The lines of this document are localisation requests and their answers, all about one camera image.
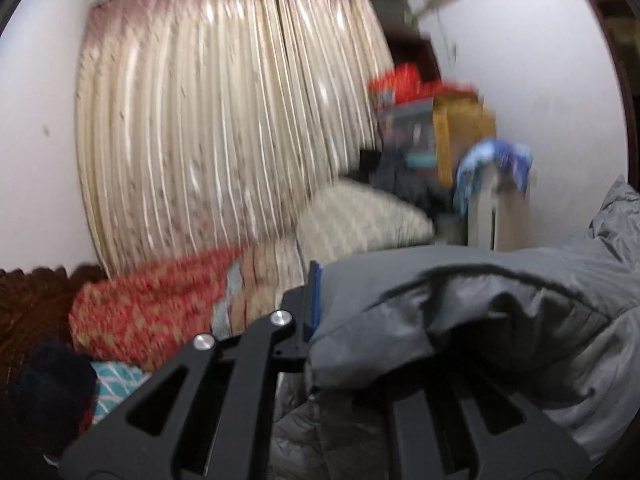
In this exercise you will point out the clear plastic storage box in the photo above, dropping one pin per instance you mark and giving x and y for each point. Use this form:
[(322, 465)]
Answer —
[(408, 129)]

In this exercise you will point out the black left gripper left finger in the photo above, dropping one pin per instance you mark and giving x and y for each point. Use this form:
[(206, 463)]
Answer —
[(207, 413)]

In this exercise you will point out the yellow cardboard box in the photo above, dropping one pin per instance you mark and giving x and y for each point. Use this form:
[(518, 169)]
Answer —
[(459, 123)]

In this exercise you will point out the cream floral curtain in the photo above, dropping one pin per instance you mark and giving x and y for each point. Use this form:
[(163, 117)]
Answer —
[(209, 123)]

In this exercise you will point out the red floral quilt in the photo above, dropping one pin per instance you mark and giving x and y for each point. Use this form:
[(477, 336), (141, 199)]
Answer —
[(145, 317)]

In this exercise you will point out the white appliance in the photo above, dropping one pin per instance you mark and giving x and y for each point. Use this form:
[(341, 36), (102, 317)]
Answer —
[(498, 214)]

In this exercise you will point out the dark clothes pile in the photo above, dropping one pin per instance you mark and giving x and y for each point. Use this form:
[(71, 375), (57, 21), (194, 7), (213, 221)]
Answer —
[(388, 172)]

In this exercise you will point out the grey puffer jacket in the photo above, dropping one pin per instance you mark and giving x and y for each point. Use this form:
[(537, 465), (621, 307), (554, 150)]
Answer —
[(559, 323)]

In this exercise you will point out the red bag on pile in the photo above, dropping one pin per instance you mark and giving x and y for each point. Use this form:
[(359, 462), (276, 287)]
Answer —
[(403, 84)]

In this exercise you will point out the black garment on pillow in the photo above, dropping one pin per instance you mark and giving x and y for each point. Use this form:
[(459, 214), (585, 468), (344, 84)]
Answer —
[(55, 397)]

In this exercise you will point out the dark wooden headboard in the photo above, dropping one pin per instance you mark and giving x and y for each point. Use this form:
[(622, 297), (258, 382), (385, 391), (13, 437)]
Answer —
[(34, 309)]

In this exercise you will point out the blue floral cloth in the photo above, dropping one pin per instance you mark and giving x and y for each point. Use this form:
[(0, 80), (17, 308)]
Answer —
[(513, 160)]

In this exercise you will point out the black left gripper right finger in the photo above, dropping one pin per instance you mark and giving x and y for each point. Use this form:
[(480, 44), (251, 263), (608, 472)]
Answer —
[(533, 448)]

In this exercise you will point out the teal patterned pillow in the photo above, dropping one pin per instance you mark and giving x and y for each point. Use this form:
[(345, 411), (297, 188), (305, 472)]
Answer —
[(115, 381)]

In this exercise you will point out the cream patterned folded blanket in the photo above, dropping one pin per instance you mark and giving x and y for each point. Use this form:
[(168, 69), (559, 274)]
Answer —
[(348, 218)]

